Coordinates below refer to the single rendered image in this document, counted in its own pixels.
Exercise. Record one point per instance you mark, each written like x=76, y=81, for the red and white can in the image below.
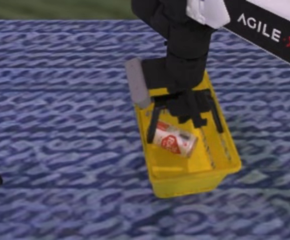
x=173, y=141

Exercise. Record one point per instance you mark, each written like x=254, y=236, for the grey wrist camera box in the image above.
x=137, y=82

